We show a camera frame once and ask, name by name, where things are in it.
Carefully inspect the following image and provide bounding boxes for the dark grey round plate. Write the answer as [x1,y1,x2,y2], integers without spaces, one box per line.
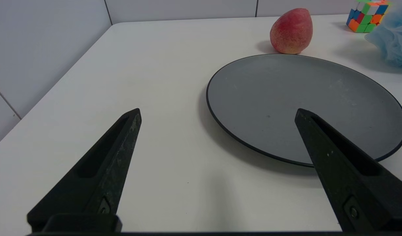
[206,54,402,167]

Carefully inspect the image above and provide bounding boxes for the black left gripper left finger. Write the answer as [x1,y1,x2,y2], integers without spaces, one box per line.
[27,108,142,232]

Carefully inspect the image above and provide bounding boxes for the colourful puzzle cube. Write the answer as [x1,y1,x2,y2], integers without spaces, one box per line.
[346,0,390,33]

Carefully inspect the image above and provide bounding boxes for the light blue bath loofah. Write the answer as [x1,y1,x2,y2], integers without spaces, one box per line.
[365,0,402,69]

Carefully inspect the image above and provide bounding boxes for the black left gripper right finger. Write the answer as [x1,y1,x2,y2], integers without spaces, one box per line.
[295,108,402,232]

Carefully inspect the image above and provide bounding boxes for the red peach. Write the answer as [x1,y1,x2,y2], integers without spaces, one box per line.
[270,8,313,54]

